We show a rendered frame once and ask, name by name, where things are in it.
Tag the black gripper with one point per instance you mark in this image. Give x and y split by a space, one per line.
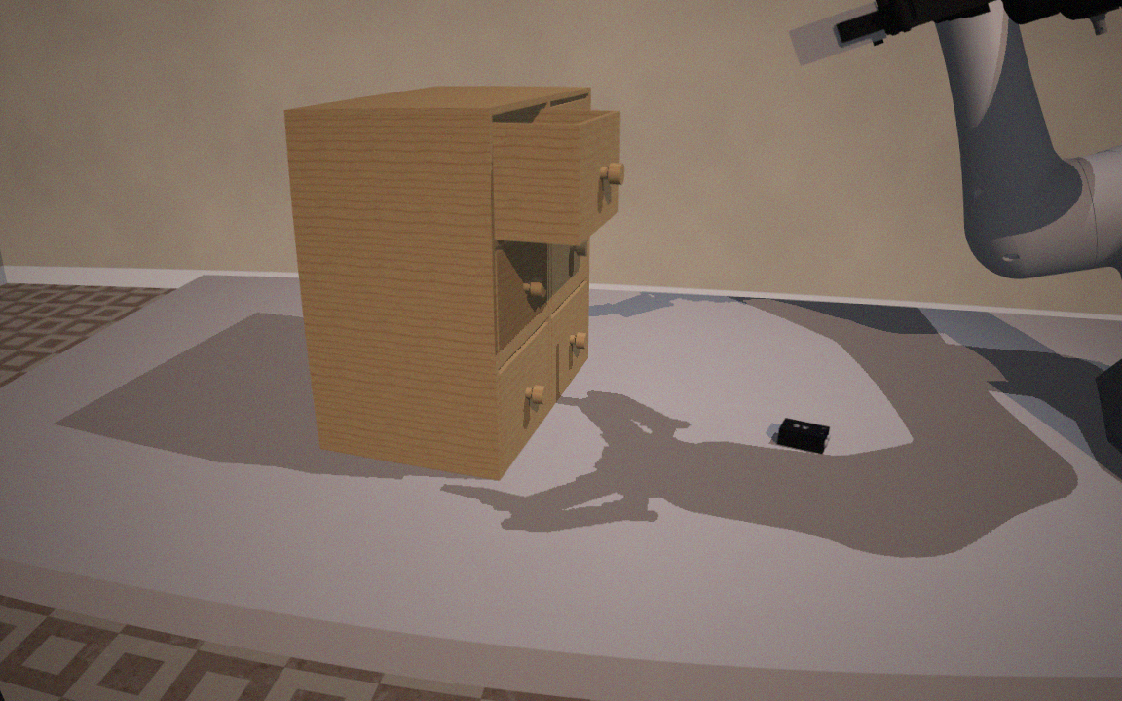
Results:
871 23

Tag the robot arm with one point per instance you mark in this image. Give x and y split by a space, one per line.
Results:
1028 212

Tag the small wooden chest of drawers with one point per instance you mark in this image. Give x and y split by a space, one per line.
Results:
393 212

